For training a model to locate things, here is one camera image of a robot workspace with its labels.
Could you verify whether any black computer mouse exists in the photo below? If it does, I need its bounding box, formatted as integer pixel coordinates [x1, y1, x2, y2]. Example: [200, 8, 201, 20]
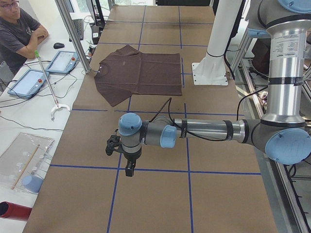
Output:
[53, 43, 65, 49]

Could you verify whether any red cylinder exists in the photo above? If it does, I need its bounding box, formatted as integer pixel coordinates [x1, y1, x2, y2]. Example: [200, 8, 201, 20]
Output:
[0, 201, 32, 221]

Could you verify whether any dark brown t-shirt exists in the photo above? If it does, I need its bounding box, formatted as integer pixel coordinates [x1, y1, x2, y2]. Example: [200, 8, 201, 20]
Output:
[94, 45, 182, 107]

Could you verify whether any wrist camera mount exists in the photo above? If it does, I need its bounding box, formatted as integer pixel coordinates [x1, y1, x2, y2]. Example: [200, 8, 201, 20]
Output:
[105, 129, 122, 156]

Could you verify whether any seated man grey shirt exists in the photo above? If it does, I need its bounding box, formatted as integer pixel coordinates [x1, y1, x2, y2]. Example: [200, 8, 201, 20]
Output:
[0, 0, 49, 75]

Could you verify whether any blue plastic cup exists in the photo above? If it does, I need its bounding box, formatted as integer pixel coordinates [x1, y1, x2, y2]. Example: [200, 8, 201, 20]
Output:
[22, 175, 43, 193]

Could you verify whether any white camera pole base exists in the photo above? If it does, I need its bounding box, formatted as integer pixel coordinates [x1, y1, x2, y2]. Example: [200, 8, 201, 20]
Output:
[192, 0, 243, 86]

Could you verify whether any near blue teach pendant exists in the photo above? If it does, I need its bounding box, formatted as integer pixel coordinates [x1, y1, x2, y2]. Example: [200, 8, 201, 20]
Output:
[7, 69, 46, 99]

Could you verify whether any clear plastic bag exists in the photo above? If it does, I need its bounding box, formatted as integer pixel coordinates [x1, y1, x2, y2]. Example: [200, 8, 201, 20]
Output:
[0, 133, 54, 194]

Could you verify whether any far blue teach pendant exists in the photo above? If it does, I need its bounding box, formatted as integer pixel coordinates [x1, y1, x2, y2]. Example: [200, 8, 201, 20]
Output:
[46, 50, 78, 75]

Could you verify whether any blue teach pendant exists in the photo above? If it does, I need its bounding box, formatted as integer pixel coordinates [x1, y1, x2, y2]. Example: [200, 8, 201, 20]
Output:
[46, 50, 78, 75]
[7, 69, 46, 99]

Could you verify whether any black keyboard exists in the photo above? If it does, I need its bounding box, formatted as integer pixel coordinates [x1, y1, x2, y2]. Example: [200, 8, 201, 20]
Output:
[72, 19, 84, 40]

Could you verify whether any aluminium frame rail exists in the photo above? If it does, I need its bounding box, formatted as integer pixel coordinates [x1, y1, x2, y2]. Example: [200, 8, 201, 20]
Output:
[230, 29, 311, 233]

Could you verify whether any reacher grabber stick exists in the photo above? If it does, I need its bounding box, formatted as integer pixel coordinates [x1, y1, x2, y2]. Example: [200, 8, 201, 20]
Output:
[35, 50, 70, 121]

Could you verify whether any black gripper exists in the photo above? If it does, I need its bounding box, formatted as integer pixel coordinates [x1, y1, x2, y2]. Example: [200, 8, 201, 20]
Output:
[124, 152, 141, 177]

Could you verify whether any aluminium frame post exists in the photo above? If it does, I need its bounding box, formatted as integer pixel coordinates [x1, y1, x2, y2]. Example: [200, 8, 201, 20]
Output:
[55, 0, 91, 74]

